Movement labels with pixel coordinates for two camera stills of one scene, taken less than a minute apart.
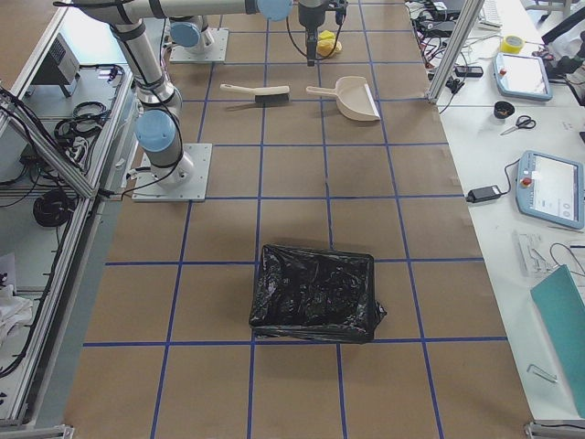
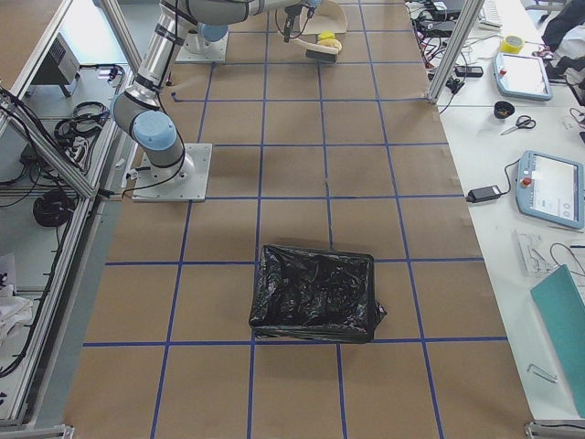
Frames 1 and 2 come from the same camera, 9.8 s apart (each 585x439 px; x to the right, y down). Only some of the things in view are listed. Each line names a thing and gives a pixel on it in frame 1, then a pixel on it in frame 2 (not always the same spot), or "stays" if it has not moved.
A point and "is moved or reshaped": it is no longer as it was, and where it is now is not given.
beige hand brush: [273, 94] -> [317, 51]
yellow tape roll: [512, 44] stays
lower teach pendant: [550, 189] stays
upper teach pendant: [522, 76] stays
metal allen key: [529, 366] stays
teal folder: [562, 306] stays
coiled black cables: [53, 208] stays
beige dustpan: [353, 96] is moved or reshaped
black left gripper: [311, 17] -> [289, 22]
